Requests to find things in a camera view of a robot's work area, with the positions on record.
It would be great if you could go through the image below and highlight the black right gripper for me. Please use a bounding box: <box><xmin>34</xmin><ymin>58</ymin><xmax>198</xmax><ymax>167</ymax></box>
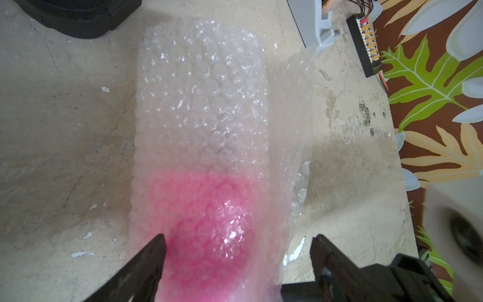
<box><xmin>281</xmin><ymin>254</ymin><xmax>454</xmax><ymax>301</ymax></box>

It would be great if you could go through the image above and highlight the grey white small device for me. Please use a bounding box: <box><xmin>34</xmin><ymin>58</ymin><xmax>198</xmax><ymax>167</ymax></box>
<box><xmin>287</xmin><ymin>0</ymin><xmax>343</xmax><ymax>54</ymax></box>

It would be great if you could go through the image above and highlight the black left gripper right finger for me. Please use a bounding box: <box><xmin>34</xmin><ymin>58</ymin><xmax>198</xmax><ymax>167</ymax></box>
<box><xmin>310</xmin><ymin>234</ymin><xmax>395</xmax><ymax>301</ymax></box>

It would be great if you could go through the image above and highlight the black hard plastic case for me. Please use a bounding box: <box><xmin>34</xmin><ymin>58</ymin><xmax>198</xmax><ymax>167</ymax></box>
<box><xmin>15</xmin><ymin>0</ymin><xmax>142</xmax><ymax>39</ymax></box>

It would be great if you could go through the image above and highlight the clear bubble wrap sheet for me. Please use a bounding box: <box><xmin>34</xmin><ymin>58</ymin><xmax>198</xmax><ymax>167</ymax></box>
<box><xmin>128</xmin><ymin>19</ymin><xmax>315</xmax><ymax>301</ymax></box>

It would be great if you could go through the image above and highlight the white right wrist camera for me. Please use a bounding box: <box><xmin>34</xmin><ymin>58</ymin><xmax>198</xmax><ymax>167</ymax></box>
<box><xmin>423</xmin><ymin>177</ymin><xmax>482</xmax><ymax>297</ymax></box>

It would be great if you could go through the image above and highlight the black battery holder with wires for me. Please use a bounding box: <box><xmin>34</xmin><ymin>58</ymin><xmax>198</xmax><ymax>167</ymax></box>
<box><xmin>346</xmin><ymin>0</ymin><xmax>389</xmax><ymax>94</ymax></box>

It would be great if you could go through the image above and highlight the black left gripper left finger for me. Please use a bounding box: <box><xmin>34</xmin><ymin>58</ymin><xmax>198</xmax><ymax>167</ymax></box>
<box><xmin>85</xmin><ymin>234</ymin><xmax>167</xmax><ymax>302</ymax></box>

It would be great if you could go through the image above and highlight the pink plastic wine glass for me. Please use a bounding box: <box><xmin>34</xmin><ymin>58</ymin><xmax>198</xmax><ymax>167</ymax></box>
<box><xmin>149</xmin><ymin>169</ymin><xmax>290</xmax><ymax>301</ymax></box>

